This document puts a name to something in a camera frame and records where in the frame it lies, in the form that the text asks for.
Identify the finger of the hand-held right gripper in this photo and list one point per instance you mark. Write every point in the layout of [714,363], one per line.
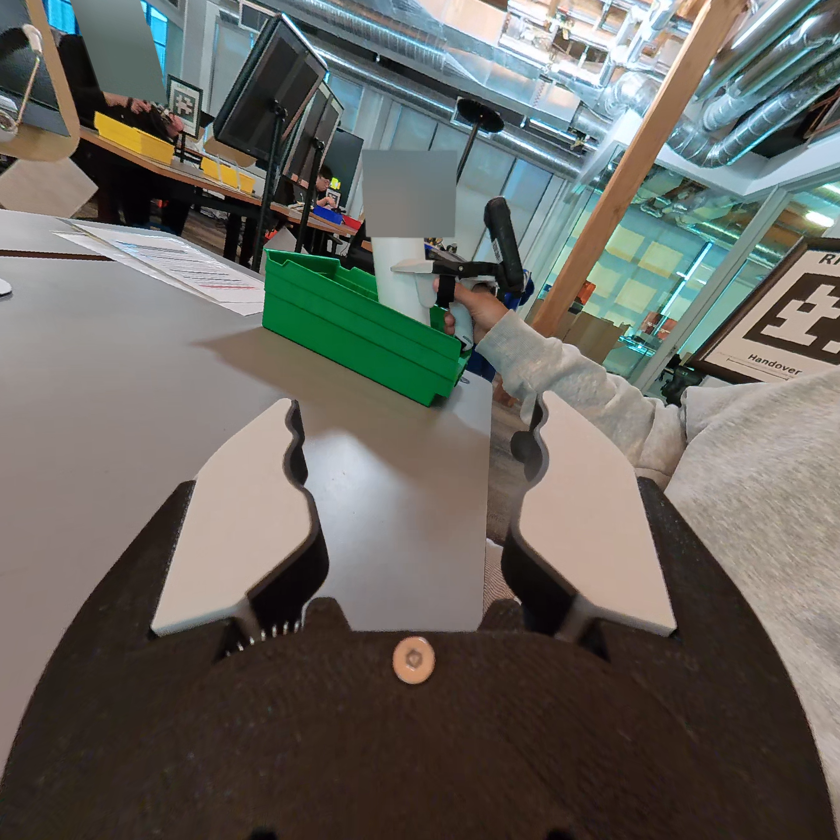
[413,266]

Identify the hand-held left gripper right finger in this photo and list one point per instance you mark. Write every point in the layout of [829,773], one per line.
[590,538]

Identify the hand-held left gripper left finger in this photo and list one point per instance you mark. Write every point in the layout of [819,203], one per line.
[229,538]

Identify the white water bottle black lid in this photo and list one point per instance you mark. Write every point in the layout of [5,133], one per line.
[394,295]

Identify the green plastic bin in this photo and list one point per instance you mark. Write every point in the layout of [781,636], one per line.
[341,328]

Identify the person's right forearm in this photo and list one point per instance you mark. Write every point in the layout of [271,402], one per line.
[577,380]

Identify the person's right hand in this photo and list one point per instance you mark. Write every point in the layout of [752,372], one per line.
[482,308]

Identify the blue jacket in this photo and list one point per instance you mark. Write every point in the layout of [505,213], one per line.
[522,292]

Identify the striped grey cloth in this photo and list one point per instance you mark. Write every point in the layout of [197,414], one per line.
[499,577]

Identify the small blue plastic bin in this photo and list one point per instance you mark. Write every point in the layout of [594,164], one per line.
[328,212]

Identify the wooden table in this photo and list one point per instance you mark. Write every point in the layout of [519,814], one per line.
[308,216]
[190,174]

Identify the brown cardboard box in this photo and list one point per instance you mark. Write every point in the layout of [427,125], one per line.
[597,338]

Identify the black floor lamp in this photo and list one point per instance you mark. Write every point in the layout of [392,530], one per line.
[479,115]

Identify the yellow plastic bin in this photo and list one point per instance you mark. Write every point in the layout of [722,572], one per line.
[131,138]
[229,177]

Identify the printed paper sheet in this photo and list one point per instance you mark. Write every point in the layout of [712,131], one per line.
[164,262]

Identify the large black framed marker sign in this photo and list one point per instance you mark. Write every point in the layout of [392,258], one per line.
[800,308]

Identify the white sign board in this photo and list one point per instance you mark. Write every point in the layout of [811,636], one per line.
[46,190]

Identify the wooden document stand black board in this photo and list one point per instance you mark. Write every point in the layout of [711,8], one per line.
[26,85]

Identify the wooden support post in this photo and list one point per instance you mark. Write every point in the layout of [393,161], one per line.
[630,170]

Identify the metal air duct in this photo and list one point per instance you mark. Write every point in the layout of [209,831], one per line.
[741,124]

